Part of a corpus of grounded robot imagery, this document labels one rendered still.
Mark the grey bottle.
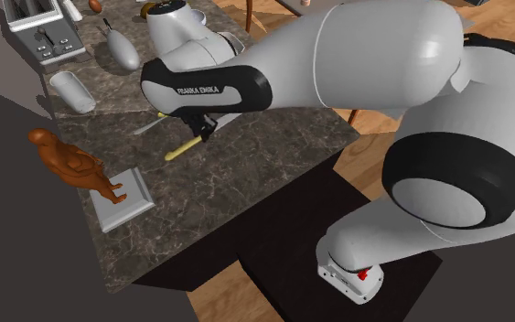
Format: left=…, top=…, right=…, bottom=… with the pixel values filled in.
left=102, top=17, right=142, bottom=72

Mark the white cup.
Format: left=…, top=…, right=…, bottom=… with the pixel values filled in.
left=48, top=70, right=97, bottom=114

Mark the brown figure on grey base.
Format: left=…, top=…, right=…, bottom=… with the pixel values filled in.
left=27, top=127, right=156, bottom=234

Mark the grey toaster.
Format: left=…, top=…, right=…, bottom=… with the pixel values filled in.
left=1, top=0, right=87, bottom=66

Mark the black robot stand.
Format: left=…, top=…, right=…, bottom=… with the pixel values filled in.
left=236, top=198, right=444, bottom=322

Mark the yellow handled knife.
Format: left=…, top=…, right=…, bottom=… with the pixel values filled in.
left=164, top=113, right=241, bottom=162

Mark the silver blade with yellow handle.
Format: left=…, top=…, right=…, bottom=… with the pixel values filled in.
left=132, top=112, right=170, bottom=136

